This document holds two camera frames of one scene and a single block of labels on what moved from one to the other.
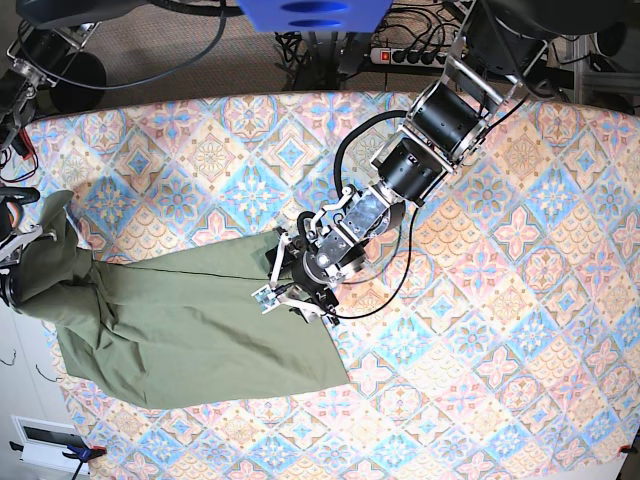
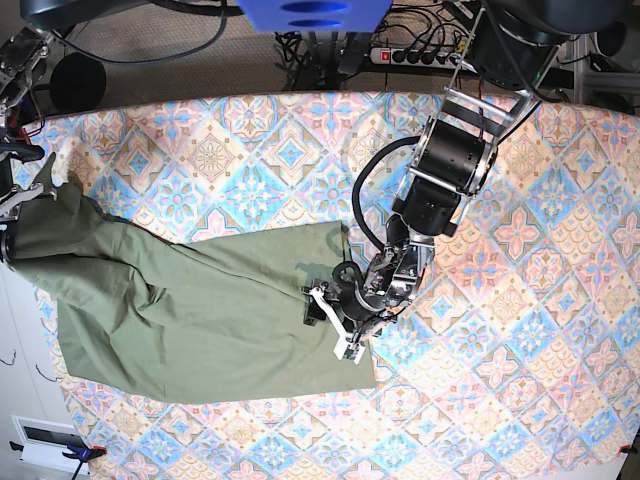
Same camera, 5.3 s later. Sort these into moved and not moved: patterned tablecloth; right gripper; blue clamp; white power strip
Moved: right gripper
Not moved: white power strip; blue clamp; patterned tablecloth
